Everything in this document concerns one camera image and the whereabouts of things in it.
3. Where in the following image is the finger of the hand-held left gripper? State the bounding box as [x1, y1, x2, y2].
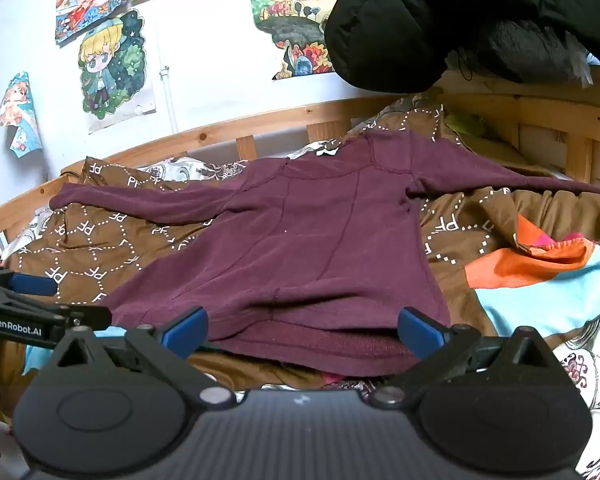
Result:
[0, 264, 59, 299]

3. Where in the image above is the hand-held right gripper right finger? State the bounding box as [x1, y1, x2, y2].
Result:
[367, 306, 552, 410]

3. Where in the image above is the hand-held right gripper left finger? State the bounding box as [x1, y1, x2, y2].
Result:
[54, 306, 238, 410]

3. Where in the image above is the maroon sweater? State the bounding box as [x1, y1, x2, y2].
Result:
[49, 127, 600, 378]

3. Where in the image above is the brown patterned blanket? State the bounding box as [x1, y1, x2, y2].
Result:
[2, 95, 600, 392]

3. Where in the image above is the yellow-green cloth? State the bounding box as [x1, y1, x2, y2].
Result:
[446, 111, 489, 137]

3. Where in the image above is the black puffy jacket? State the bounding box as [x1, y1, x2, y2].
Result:
[324, 0, 600, 95]

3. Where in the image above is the small curled wall poster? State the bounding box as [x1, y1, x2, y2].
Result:
[0, 71, 44, 159]

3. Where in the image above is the blonde figure wall poster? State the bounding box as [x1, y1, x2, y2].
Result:
[77, 9, 157, 134]

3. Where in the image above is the wooden bed frame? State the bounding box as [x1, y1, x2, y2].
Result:
[0, 66, 600, 261]

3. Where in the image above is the white wall pipe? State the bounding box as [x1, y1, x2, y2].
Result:
[151, 0, 179, 135]

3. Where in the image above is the red-haired figure wall poster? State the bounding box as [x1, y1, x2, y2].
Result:
[55, 0, 131, 47]

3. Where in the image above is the landscape wall poster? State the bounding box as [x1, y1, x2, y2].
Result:
[246, 0, 342, 82]

